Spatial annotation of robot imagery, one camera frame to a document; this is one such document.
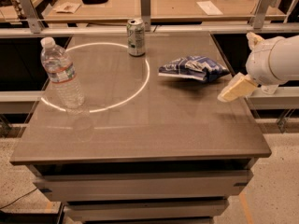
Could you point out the upper cabinet drawer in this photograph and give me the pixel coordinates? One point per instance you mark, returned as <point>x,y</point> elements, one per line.
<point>120,187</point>

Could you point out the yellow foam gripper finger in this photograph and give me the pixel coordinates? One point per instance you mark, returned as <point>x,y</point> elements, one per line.
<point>253,40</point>
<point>240,85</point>

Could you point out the right metal bracket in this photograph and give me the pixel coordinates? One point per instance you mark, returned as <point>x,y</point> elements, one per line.
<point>258,18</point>

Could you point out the brown paper packet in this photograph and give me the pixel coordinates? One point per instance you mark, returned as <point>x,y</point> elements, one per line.
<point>67,7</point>

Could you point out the cabinet drawer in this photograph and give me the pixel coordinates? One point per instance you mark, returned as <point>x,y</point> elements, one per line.
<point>120,187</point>
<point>148,210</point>

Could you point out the middle metal bracket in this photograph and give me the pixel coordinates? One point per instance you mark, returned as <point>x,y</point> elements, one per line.
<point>146,13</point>

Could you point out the left metal bracket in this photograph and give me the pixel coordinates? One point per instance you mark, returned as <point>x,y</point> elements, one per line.
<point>35,24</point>

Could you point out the green 7up can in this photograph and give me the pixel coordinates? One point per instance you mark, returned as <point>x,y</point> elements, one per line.
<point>136,37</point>

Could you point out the black object on desk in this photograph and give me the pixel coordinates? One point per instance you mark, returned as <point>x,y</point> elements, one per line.
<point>94,2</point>

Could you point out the clear plastic water bottle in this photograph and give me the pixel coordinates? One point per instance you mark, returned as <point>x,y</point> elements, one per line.
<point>62,73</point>

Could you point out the metal bracket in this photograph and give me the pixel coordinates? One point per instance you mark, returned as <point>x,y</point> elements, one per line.
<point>258,18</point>
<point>146,13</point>
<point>35,24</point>

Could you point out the white envelope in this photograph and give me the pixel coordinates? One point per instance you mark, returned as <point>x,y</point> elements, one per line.
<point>209,8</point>

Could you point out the blue chip bag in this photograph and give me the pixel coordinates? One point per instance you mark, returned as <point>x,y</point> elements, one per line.
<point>200,68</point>

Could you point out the lower cabinet drawer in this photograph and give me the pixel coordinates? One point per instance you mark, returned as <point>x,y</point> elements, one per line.
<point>148,210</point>

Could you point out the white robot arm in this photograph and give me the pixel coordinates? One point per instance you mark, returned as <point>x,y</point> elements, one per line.
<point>272,62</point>

